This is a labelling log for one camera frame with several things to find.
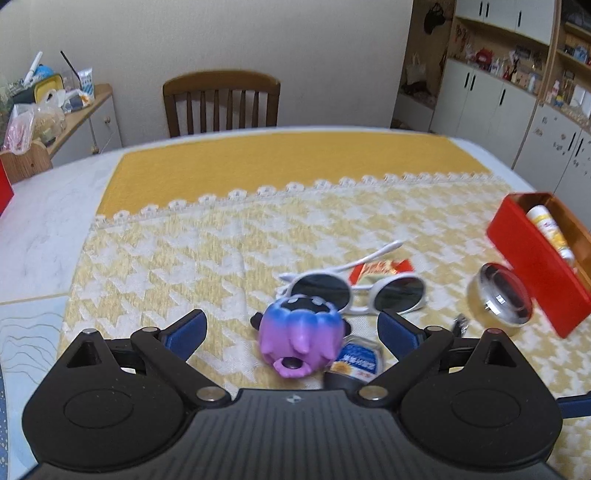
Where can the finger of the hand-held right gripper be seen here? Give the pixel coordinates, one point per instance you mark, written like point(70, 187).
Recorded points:
point(577, 404)

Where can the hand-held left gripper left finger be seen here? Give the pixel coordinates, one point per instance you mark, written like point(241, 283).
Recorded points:
point(189, 328)

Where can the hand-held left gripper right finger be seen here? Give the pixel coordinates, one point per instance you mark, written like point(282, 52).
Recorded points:
point(396, 330)

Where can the white round sunglasses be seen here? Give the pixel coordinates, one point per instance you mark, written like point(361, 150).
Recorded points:
point(318, 288)

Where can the purple blue toy figure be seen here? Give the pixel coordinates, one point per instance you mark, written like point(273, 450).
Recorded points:
point(295, 332)

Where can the round silver metal tin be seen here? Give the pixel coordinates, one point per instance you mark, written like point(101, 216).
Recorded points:
point(501, 295)

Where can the red storage box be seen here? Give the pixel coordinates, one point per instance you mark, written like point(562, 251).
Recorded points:
point(526, 258)

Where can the silver nail clipper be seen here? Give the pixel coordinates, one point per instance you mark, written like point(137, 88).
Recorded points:
point(460, 323)

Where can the red snack packet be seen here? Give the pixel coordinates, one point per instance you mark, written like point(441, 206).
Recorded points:
point(383, 266)

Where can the yellow houndstooth tablecloth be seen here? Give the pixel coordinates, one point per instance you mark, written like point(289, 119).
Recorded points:
point(231, 230)

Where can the line patterned place mat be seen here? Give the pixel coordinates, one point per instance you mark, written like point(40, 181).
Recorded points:
point(27, 327)

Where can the white yellow bottle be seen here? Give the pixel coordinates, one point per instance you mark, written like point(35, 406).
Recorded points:
point(547, 226)

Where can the white wooden side cabinet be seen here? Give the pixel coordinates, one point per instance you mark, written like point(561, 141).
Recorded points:
point(92, 124)

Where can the wooden chair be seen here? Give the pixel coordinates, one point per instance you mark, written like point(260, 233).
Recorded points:
point(221, 99)

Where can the wooden box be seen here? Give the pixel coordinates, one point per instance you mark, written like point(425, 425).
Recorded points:
point(27, 161)

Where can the red cardboard box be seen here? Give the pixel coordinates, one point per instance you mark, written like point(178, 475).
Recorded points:
point(3, 187)

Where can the clear plastic bags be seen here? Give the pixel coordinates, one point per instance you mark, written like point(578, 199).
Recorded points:
point(48, 110)

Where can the pink bag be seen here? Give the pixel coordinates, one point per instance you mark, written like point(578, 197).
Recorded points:
point(16, 134)

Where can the white tote bag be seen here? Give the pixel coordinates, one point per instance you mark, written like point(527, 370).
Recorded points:
point(415, 68)

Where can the white blue packet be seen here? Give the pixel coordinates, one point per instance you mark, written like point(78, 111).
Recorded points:
point(86, 83)

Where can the blue yellow container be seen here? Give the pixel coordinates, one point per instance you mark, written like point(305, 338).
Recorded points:
point(46, 81)

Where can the black hanging bag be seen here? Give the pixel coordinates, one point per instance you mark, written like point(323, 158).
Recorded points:
point(436, 17)

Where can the white wall cupboard unit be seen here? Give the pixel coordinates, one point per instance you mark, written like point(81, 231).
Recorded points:
point(508, 101)

